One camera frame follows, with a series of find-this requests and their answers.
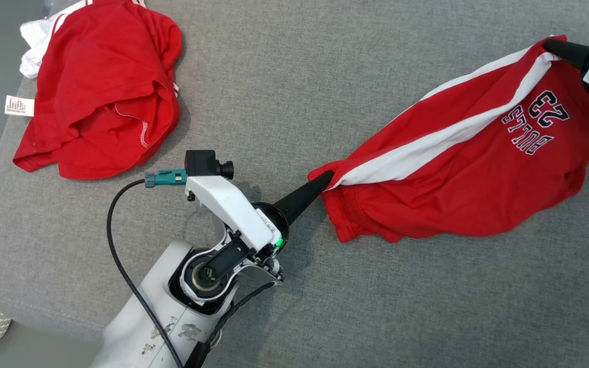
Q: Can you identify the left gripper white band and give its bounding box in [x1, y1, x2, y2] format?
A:
[186, 171, 335, 254]

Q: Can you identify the red Bulls 23 jersey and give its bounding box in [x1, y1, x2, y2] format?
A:
[308, 35, 589, 243]

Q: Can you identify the crumpled red white garment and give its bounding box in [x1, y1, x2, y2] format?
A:
[4, 0, 184, 180]

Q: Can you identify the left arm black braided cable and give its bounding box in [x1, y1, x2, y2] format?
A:
[185, 282, 277, 368]

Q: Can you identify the left camera cable teal plug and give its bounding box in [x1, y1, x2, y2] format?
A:
[106, 170, 189, 368]

